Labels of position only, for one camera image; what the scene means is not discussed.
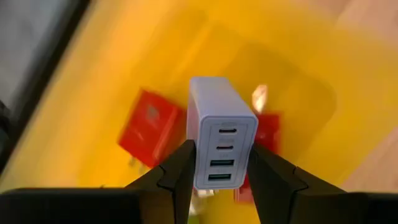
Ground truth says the yellow translucent bin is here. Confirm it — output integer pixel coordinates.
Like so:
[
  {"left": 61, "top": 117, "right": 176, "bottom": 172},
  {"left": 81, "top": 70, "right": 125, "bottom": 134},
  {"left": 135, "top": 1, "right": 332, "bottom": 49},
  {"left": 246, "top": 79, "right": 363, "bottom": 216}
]
[{"left": 0, "top": 0, "right": 398, "bottom": 224}]

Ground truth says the red wall charger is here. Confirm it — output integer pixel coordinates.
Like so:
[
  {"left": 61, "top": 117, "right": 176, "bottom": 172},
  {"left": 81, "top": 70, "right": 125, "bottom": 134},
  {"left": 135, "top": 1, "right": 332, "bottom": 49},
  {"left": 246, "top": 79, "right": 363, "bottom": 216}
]
[
  {"left": 233, "top": 112, "right": 281, "bottom": 205},
  {"left": 117, "top": 88, "right": 188, "bottom": 169}
]

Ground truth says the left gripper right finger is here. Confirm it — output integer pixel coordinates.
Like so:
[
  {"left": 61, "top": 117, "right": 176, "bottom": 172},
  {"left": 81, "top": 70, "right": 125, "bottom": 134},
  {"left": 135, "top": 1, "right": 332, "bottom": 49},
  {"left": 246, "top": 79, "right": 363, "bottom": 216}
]
[{"left": 247, "top": 142, "right": 398, "bottom": 224}]

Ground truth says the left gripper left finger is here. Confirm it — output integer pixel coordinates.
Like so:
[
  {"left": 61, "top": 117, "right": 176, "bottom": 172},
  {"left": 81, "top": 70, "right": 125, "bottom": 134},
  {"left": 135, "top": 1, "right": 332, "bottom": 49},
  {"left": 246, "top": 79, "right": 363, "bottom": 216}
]
[{"left": 0, "top": 139, "right": 197, "bottom": 224}]

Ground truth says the lavender four-port charger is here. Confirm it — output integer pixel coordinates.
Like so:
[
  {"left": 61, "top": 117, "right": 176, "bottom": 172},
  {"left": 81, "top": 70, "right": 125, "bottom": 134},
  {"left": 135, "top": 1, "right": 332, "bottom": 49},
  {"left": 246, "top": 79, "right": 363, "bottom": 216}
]
[{"left": 185, "top": 76, "right": 259, "bottom": 191}]

